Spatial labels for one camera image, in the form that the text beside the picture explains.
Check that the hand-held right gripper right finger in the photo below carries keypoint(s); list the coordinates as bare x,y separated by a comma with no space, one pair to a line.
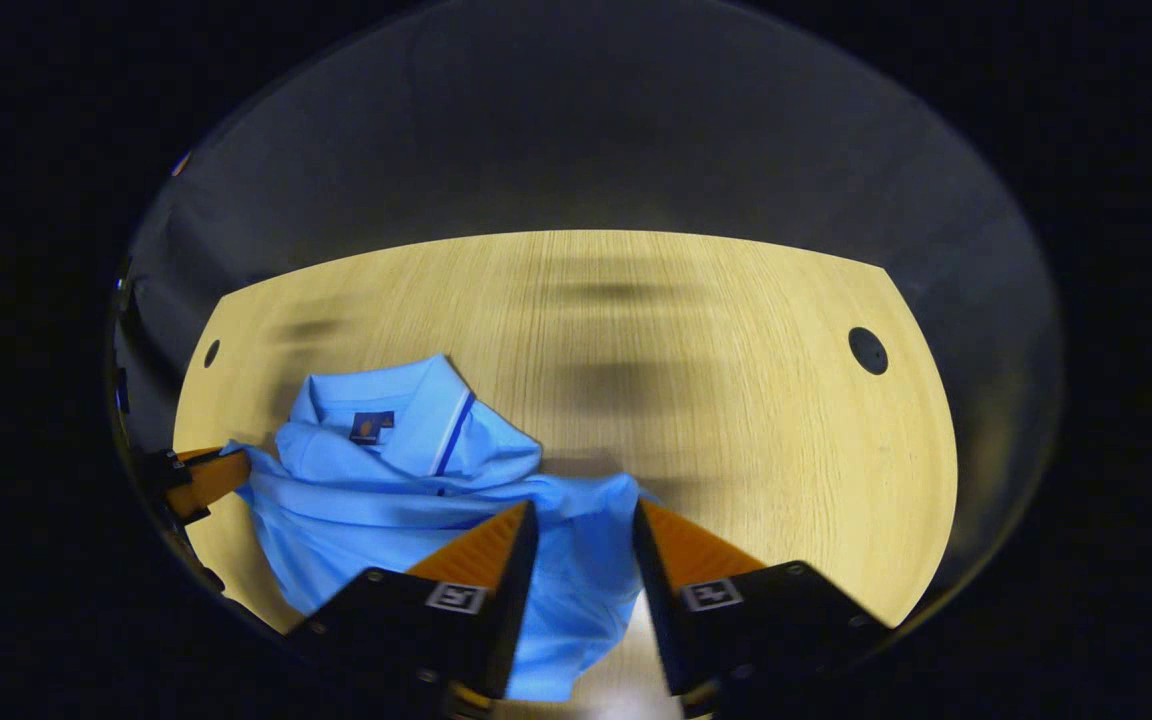
661,600

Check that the light blue T-shirt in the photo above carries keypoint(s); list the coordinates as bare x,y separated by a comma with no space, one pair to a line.
386,500

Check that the black backdrop cloth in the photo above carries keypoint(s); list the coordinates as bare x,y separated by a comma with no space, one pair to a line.
576,130

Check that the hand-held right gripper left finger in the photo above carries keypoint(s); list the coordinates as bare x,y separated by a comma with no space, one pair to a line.
511,600

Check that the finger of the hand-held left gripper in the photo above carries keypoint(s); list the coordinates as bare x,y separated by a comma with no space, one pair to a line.
216,480

